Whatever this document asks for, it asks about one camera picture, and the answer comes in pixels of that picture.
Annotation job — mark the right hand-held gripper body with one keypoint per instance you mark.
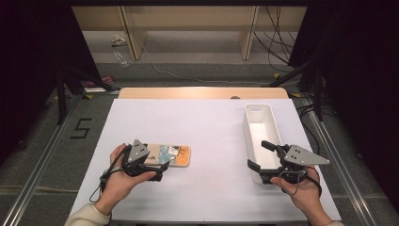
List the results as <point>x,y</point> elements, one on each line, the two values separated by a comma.
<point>298,157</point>

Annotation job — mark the pink packet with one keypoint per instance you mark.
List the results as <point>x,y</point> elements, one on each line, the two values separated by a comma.
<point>105,80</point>

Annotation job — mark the light wooden shelf unit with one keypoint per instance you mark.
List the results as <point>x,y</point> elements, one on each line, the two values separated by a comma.
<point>188,19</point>

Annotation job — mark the flat white paper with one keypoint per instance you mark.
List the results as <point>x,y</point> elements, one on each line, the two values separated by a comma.
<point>94,89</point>

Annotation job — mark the person's left hand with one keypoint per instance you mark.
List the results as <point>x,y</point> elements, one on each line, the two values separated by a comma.
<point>119,185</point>

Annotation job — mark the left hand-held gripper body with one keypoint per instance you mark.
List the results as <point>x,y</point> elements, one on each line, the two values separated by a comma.
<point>136,153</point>

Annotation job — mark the metal floor rail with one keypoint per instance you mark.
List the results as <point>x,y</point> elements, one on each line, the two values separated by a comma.
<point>345,182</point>
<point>37,175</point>

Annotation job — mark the dark curtain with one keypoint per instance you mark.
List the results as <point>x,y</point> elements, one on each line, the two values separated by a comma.
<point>360,78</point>
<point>31,62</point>

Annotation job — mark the small white floor object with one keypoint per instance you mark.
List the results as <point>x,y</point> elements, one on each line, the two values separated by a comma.
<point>118,40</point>

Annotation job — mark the clear plastic wrapper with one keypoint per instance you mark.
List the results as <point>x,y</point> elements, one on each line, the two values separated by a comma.
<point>120,59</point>

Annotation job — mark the person's right hand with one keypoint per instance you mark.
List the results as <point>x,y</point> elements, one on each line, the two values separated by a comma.
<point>306,194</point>

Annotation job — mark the small snack packet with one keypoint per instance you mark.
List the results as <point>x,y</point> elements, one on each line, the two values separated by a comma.
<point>175,155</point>

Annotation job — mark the white plastic storage bin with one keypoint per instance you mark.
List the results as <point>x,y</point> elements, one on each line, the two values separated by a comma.
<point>262,132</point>

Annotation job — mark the white table cover sheet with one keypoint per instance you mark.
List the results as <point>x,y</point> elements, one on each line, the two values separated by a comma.
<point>188,125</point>

